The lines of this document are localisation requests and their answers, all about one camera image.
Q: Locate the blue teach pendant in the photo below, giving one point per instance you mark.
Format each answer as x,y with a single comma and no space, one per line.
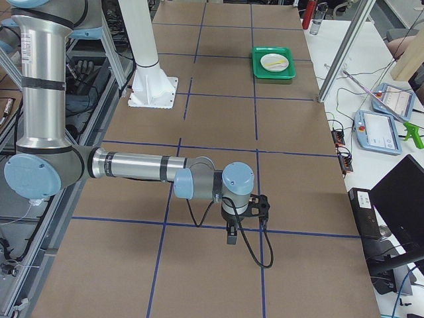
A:
377,132
399,99

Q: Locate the wooden beam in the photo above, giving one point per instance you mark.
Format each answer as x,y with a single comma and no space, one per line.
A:
408,54

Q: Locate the aluminium frame post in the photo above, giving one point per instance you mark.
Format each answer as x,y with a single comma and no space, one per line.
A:
362,13

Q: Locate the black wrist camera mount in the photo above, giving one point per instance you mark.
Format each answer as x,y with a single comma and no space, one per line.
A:
258,206

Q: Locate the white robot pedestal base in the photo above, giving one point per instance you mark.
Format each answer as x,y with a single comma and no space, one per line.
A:
151,87

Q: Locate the black desktop computer box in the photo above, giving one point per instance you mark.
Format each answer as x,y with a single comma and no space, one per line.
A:
364,213

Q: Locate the white round plate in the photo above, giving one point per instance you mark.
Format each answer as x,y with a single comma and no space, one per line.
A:
269,58

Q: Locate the green handled grabber tool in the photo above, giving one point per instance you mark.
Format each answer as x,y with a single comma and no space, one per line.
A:
412,130

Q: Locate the clear water bottle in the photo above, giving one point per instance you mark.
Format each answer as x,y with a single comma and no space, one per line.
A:
318,18

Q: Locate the orange black connector block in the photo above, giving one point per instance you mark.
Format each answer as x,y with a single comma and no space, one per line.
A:
345,159
338,133

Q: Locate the far blue teach pendant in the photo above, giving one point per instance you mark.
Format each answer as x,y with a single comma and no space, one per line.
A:
399,99

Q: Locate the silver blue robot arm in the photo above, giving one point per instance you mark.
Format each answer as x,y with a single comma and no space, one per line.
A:
45,162

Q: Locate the black computer monitor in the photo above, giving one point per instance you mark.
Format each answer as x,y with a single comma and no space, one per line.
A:
398,198

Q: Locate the red bottle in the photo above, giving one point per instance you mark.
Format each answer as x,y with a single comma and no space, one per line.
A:
307,16

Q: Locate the green plastic tray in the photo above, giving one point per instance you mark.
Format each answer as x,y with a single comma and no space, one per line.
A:
261,73

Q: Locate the near orange black connector block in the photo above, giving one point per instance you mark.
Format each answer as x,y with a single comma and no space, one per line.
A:
345,159

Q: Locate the far orange black connector block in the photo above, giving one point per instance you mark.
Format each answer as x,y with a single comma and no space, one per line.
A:
338,133

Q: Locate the near blue teach pendant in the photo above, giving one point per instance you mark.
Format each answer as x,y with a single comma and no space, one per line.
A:
377,132

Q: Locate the yellow plastic spoon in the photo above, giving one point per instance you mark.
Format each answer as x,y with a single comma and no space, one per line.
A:
280,62

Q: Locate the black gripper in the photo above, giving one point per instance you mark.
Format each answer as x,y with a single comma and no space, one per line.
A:
231,219

